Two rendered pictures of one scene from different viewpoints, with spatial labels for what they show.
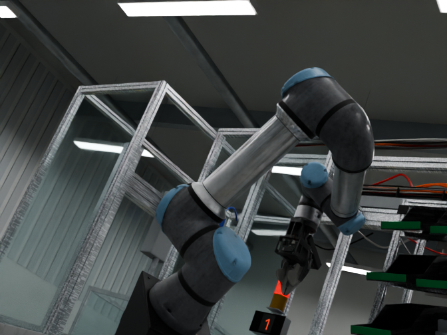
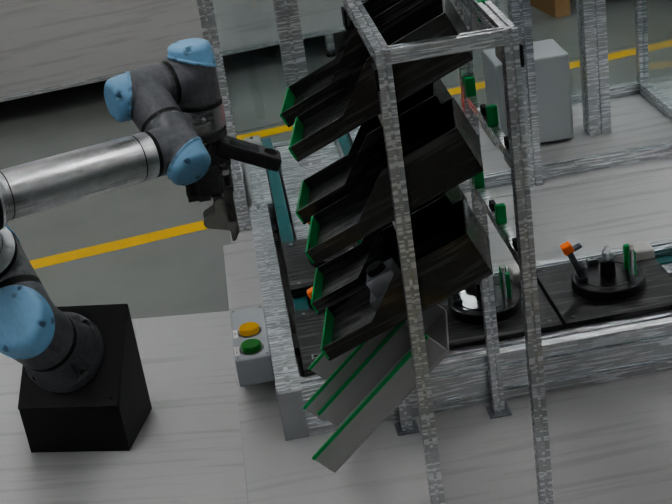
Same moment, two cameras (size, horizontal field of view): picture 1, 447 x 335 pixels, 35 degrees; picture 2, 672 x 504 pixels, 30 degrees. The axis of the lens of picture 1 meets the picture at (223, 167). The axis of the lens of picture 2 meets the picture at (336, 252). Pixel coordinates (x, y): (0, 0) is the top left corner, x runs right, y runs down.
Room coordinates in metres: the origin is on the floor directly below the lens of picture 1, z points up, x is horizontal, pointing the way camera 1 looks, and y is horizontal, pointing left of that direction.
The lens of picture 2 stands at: (0.54, -1.82, 2.12)
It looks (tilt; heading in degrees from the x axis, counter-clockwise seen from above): 25 degrees down; 43
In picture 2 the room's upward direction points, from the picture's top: 9 degrees counter-clockwise
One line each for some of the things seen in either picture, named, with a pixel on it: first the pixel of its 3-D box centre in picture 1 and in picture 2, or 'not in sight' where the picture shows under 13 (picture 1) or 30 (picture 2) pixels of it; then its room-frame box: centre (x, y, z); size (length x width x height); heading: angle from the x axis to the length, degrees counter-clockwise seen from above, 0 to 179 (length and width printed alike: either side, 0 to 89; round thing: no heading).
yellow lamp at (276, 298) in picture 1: (278, 303); not in sight; (2.31, -0.34, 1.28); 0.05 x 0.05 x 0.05
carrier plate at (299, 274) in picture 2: not in sight; (340, 259); (2.33, -0.15, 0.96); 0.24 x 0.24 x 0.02; 46
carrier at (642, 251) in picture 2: not in sight; (607, 264); (2.45, -0.73, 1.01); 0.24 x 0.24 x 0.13; 46
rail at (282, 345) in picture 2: not in sight; (277, 303); (2.17, -0.09, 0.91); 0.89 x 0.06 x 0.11; 46
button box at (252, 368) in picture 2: not in sight; (251, 344); (2.00, -0.18, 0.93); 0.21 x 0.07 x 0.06; 46
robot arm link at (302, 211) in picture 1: (308, 218); (203, 118); (1.90, -0.28, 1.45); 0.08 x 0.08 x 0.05
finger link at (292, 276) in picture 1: (291, 278); (220, 221); (1.89, -0.29, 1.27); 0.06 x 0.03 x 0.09; 136
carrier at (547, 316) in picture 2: not in sight; (483, 286); (2.27, -0.56, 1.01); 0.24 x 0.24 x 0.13; 46
